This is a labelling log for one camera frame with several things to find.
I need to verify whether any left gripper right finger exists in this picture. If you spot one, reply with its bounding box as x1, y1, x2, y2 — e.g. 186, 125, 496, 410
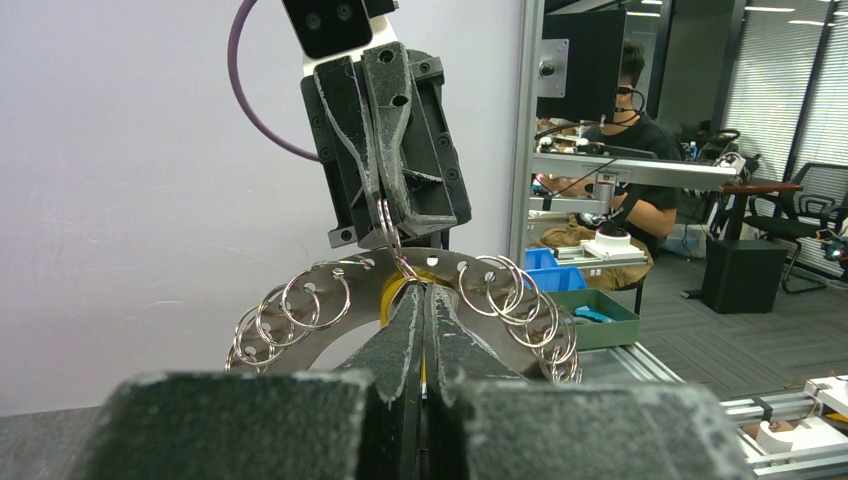
424, 287, 752, 479

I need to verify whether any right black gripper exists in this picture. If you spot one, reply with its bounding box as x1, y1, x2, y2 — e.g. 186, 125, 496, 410
300, 41, 471, 249

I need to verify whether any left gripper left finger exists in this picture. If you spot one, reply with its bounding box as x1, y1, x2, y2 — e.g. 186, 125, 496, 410
70, 285, 424, 479

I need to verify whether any metal disc with keyrings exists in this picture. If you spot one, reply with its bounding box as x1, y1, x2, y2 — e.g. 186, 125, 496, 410
224, 247, 582, 383

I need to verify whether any green plastic bin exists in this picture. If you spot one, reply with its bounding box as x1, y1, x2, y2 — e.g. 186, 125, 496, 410
550, 289, 641, 351

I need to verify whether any blue plastic bin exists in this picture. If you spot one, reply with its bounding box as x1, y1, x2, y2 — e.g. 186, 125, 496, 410
525, 248, 587, 292

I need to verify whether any black computer monitor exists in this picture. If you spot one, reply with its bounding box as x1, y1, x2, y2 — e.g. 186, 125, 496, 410
536, 10, 626, 123

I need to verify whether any seated person black shirt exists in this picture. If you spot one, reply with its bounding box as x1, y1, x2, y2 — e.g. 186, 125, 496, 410
536, 40, 680, 293

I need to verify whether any black office chair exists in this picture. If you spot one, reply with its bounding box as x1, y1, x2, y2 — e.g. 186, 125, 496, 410
744, 162, 847, 295

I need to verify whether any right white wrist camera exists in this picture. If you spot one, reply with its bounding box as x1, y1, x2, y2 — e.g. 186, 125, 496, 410
282, 0, 399, 70

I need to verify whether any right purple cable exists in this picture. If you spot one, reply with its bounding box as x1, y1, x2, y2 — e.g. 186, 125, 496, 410
227, 0, 323, 164

